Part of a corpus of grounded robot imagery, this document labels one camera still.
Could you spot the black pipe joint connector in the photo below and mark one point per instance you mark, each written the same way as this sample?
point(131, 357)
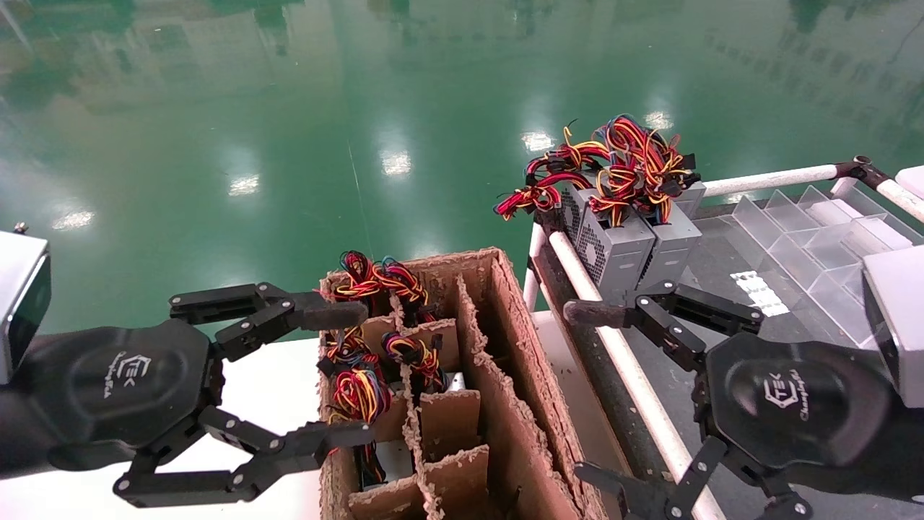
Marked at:
point(863, 170)

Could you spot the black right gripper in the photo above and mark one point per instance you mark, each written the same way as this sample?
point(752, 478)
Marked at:
point(794, 404)

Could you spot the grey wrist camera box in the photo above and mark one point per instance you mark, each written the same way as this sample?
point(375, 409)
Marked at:
point(22, 303)
point(899, 325)

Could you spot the short white cart post pipe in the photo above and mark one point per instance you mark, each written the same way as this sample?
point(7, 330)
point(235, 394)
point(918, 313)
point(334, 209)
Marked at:
point(534, 274)
point(842, 186)

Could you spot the brown cardboard divider box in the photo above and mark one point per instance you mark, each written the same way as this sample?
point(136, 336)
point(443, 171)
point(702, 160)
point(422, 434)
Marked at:
point(520, 433)

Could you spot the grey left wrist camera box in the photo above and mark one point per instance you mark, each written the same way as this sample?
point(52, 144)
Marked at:
point(22, 303)

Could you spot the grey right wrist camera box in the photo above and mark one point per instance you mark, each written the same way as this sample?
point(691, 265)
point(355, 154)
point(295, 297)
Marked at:
point(899, 325)

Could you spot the clear plastic compartment organizer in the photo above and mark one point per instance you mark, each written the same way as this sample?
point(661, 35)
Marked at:
point(808, 238)

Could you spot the long white cart rail pipe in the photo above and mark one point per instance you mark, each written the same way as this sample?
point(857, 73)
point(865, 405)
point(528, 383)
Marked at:
point(621, 350)

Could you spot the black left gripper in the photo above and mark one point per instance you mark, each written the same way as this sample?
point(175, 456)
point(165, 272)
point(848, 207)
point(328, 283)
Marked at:
point(108, 383)

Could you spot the white printed label strip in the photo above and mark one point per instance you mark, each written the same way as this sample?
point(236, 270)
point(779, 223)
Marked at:
point(756, 292)

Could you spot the white plastic block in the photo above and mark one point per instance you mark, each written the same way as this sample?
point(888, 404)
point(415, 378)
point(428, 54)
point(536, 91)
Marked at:
point(911, 179)

